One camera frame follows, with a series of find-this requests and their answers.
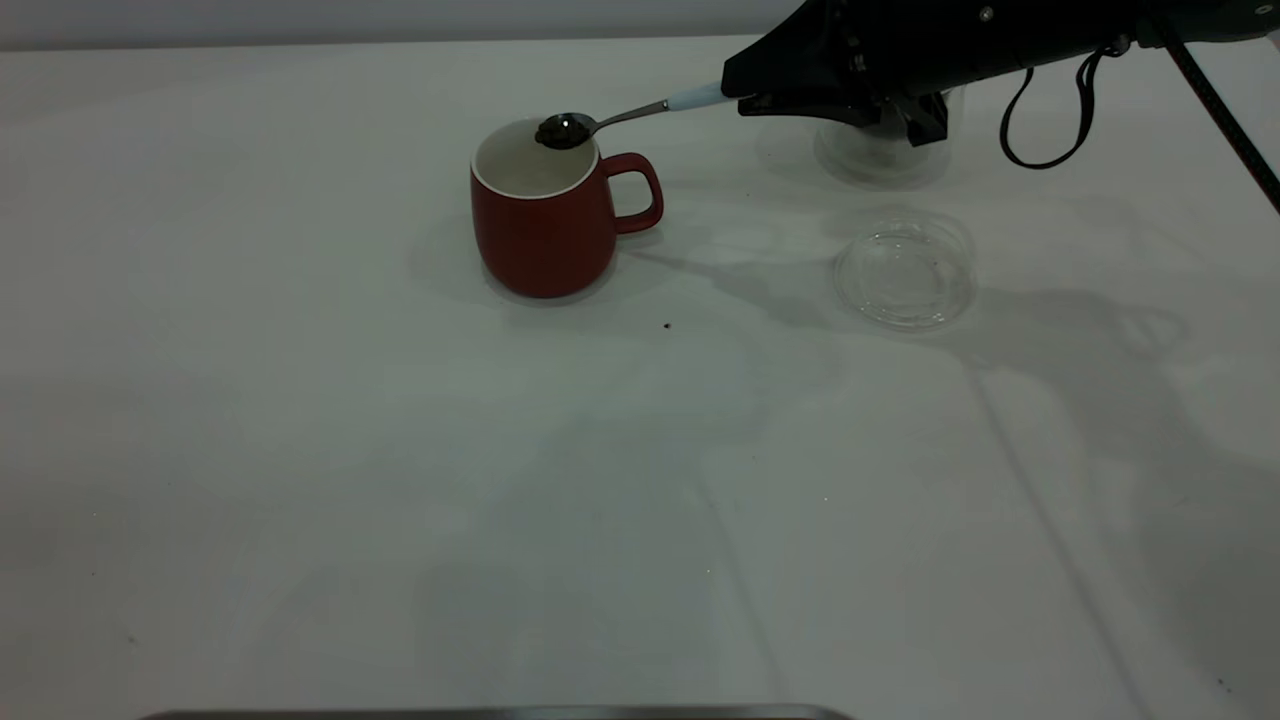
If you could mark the clear glass saucer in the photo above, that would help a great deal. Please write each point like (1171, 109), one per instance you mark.
(905, 280)

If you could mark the red ceramic mug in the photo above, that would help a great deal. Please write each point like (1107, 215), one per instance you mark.
(545, 245)

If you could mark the clear glass cup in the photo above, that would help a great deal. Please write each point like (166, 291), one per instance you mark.
(880, 160)

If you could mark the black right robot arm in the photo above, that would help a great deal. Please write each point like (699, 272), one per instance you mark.
(1070, 28)

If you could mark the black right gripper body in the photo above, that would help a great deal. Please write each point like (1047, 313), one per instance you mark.
(920, 50)

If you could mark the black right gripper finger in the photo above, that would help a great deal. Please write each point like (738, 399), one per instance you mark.
(800, 60)
(810, 108)

